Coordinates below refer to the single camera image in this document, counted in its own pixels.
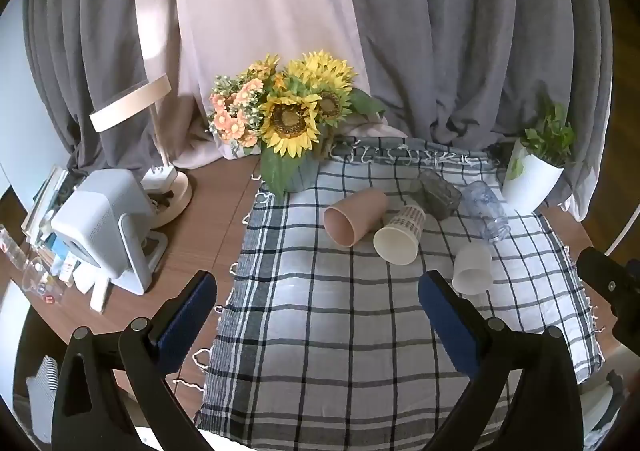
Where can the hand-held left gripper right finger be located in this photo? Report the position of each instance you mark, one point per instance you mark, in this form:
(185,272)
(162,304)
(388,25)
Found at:
(449,318)

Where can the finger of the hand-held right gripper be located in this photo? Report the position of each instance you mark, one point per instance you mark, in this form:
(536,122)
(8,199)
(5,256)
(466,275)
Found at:
(607,281)

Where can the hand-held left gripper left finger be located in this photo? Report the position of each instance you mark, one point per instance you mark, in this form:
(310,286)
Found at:
(186,309)

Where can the frosted white cup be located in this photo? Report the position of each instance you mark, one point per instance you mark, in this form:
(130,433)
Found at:
(472,268)

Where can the patterned paper cup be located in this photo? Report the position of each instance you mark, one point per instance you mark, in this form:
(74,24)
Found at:
(397,237)

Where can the clear plastic cup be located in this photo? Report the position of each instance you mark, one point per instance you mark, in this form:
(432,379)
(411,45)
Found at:
(484,211)

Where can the dark grey glass cup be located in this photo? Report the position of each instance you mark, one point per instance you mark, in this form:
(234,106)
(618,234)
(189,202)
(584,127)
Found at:
(437,196)

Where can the pink plastic cup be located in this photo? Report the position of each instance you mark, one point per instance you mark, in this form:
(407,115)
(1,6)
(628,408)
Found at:
(353,218)

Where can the clear glass cup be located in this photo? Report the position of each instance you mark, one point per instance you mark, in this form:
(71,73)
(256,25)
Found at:
(37,278)

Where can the checkered tablecloth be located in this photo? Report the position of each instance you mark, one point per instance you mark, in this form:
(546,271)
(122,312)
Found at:
(380,331)

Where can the white projector device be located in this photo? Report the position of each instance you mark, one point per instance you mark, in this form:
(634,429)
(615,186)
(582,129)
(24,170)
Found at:
(107,226)

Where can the white potted green plant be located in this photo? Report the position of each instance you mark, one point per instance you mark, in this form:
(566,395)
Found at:
(537,166)

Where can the striped notebook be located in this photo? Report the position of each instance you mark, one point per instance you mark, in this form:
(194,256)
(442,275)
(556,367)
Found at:
(42,391)

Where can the stack of books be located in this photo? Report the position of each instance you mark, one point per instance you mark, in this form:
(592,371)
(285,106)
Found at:
(47,216)

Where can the white desk lamp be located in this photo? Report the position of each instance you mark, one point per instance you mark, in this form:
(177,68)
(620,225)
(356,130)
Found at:
(150,131)

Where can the sunflower bouquet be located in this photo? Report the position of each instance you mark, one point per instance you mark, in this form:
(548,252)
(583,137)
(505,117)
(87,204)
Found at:
(290,116)

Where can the grey curtain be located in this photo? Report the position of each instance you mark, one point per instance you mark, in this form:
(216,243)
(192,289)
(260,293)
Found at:
(475,31)

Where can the pink curtain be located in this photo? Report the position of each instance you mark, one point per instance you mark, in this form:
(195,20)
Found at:
(250,31)

